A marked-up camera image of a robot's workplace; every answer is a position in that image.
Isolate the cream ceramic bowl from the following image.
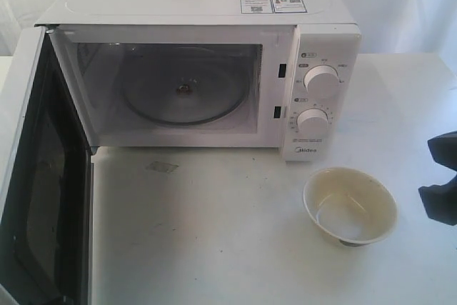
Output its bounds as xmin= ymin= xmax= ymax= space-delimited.
xmin=302 ymin=167 xmax=398 ymax=248

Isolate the white microwave door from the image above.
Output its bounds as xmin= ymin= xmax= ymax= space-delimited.
xmin=1 ymin=26 xmax=94 ymax=304

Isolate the white microwave oven body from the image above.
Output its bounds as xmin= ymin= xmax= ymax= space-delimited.
xmin=37 ymin=0 xmax=361 ymax=161

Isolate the glass microwave turntable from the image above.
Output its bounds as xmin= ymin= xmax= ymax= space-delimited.
xmin=122 ymin=47 xmax=252 ymax=126

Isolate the lower white timer knob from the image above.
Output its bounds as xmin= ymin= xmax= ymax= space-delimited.
xmin=296 ymin=109 xmax=329 ymax=136

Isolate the upper white control knob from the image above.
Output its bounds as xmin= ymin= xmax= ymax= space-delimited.
xmin=303 ymin=65 xmax=339 ymax=97

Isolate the right blue info sticker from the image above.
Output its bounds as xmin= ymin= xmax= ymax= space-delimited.
xmin=271 ymin=0 xmax=307 ymax=14

